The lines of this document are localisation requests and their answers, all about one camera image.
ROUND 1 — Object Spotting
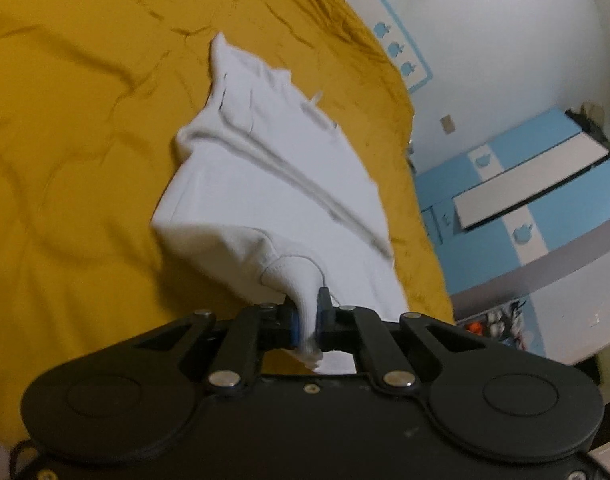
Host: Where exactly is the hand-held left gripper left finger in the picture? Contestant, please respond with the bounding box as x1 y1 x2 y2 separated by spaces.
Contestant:
129 303 303 394

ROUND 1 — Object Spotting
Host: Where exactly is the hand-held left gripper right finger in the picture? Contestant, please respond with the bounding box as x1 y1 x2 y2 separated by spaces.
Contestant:
316 287 470 390

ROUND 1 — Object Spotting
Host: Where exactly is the white printed t-shirt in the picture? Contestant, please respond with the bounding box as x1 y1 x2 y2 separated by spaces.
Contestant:
150 32 411 376

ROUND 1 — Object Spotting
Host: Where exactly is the cluster of small figurines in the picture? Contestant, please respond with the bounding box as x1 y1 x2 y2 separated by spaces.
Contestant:
462 299 530 352

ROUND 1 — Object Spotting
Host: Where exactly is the blue and white wardrobe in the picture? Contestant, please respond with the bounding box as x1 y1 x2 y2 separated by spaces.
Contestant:
416 104 610 311

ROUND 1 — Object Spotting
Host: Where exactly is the mustard yellow bed blanket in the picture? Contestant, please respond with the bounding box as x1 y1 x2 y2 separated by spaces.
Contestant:
0 0 456 456

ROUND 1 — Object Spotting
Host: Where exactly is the black cable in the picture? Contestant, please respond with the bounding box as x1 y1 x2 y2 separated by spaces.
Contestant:
9 439 42 480

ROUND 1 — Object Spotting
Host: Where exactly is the blue-framed white wall board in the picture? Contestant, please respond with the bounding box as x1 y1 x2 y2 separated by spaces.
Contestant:
347 0 432 93

